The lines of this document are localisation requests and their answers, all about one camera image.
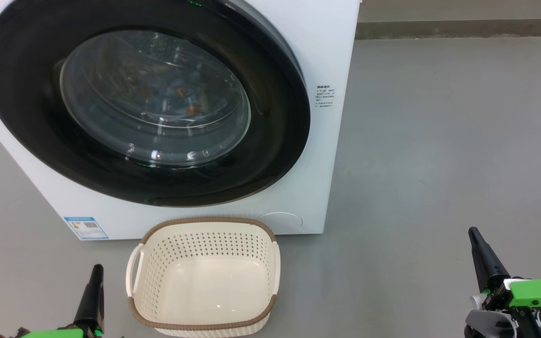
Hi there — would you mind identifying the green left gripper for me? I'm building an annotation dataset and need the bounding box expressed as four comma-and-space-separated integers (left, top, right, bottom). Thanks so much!
0, 264, 107, 338

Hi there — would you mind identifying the white front-load washing machine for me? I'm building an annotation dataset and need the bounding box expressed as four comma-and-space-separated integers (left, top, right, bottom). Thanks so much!
0, 0, 362, 241

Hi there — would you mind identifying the dark round glass washer door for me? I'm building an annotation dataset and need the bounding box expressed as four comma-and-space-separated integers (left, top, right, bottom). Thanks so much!
0, 0, 312, 208

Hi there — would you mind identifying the blue orange patterned garment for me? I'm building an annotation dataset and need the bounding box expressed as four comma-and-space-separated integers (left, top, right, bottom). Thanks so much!
146, 68, 217, 120

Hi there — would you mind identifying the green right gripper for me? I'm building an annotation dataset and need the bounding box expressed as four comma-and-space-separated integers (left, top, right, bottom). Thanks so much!
468, 227, 541, 325

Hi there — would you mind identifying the blue energy label sticker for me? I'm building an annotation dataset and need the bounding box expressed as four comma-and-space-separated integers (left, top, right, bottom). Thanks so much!
62, 216, 110, 241

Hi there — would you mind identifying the cream perforated laundry basket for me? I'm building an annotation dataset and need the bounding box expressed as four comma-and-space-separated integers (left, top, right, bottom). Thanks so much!
125, 216, 282, 338

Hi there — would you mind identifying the round white filter cover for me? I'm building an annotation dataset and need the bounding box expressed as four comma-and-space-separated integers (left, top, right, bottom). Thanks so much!
258, 212, 303, 232

